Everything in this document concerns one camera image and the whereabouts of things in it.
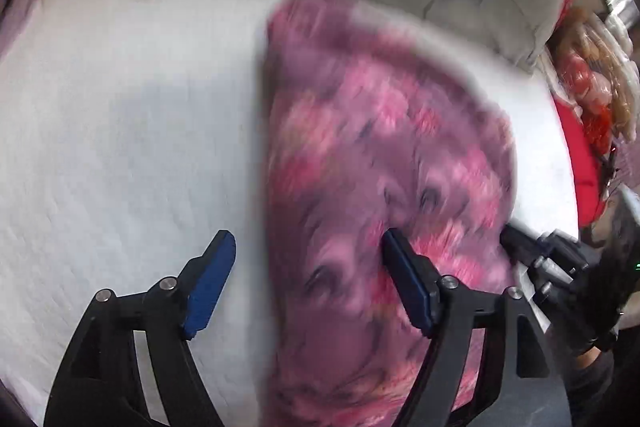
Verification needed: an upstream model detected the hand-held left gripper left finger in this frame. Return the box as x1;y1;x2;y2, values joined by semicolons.
44;230;237;427

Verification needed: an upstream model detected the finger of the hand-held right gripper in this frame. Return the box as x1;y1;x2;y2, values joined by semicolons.
500;224;542;267

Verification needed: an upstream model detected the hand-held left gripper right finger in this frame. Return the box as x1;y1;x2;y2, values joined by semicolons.
381;228;573;427

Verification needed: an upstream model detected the purple pink floral garment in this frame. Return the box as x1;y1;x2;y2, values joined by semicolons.
262;0;518;427

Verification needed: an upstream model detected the plain red cushion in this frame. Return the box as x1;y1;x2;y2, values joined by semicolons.
552;102;608;225

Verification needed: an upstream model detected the white bed sheet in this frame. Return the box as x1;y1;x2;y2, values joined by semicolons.
0;0;581;427

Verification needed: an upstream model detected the clear plastic bag with items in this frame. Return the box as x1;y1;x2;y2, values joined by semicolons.
547;4;640;142

